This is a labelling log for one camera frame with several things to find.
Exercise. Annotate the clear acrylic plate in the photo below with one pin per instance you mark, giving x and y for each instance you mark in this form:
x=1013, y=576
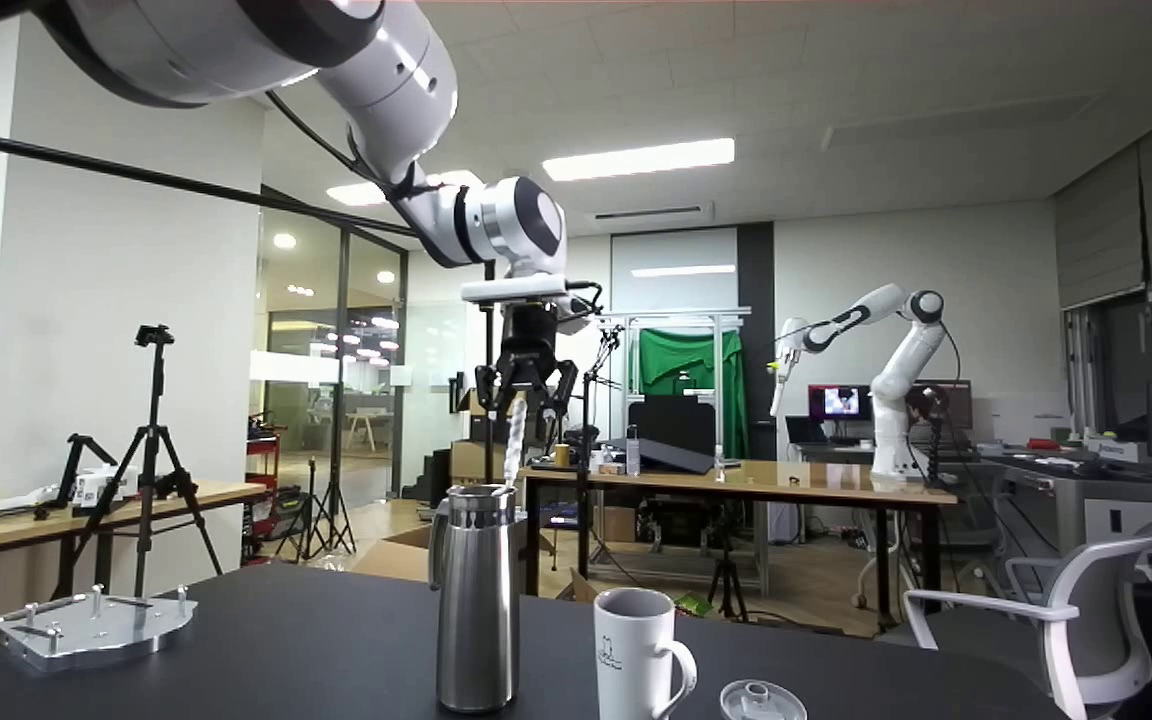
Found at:
x=91, y=624

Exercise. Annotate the grey window blinds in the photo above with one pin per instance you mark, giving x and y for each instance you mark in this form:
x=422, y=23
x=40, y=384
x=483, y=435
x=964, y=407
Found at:
x=1139, y=212

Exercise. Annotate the long wooden table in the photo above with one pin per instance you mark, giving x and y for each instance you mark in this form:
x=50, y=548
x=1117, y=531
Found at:
x=749, y=482

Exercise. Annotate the small lit monitor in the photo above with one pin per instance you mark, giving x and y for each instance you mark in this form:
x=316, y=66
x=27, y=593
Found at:
x=840, y=400

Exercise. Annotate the green cloth backdrop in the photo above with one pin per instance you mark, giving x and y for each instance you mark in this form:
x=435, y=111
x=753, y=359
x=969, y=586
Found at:
x=681, y=363

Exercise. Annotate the wooden wall bench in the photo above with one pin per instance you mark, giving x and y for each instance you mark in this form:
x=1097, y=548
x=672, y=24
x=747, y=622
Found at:
x=81, y=519

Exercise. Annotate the black tripod with camera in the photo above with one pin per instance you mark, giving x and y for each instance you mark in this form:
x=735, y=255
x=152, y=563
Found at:
x=152, y=453

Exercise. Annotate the grey office desk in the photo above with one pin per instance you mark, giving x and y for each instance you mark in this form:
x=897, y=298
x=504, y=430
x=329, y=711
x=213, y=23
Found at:
x=1111, y=513

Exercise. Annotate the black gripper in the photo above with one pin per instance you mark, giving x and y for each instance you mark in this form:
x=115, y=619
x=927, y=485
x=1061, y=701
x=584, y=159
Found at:
x=526, y=342

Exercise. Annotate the small black stand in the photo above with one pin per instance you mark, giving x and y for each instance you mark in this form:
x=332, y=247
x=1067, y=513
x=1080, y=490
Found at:
x=72, y=464

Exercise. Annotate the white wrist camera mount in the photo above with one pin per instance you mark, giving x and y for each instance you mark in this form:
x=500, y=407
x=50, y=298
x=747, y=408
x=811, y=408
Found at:
x=515, y=289

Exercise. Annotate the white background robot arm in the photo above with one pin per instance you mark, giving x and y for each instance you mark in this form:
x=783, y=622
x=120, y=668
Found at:
x=897, y=372

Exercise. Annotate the white office chair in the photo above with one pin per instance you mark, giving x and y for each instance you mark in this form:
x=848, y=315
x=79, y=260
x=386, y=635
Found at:
x=1097, y=603

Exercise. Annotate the white ceramic mug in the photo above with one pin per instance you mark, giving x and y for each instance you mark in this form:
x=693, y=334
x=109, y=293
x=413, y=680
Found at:
x=634, y=662

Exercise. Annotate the black boom pole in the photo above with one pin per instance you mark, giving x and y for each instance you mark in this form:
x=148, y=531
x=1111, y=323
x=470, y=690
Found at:
x=96, y=162

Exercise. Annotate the bright rectangular ceiling light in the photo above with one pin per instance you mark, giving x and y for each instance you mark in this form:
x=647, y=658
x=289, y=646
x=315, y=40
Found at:
x=638, y=159

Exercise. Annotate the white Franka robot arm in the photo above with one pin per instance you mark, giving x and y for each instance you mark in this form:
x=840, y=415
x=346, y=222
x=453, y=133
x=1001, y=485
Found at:
x=378, y=66

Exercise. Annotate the white spiral rod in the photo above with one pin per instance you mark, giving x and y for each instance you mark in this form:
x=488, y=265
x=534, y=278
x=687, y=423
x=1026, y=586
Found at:
x=515, y=444

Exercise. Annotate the clear round lid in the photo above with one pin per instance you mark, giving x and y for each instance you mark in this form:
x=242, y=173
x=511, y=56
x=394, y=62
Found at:
x=760, y=701

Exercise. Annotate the tall silver metal cup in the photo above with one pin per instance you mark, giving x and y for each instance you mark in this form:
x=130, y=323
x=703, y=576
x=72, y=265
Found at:
x=477, y=603

